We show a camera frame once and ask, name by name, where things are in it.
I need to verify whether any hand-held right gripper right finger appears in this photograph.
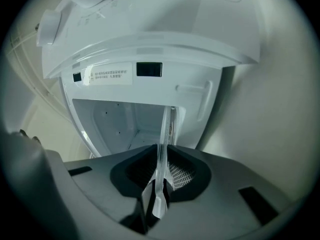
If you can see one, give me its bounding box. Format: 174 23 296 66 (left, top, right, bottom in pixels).
146 144 291 237

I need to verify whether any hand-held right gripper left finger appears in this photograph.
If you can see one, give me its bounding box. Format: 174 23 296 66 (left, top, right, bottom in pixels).
63 144 158 224

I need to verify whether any clear glass plate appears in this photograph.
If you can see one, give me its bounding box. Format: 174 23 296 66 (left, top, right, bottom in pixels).
151 106 181 220

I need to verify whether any white microwave oven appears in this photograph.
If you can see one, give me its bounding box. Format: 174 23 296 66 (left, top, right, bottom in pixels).
36 0 261 160

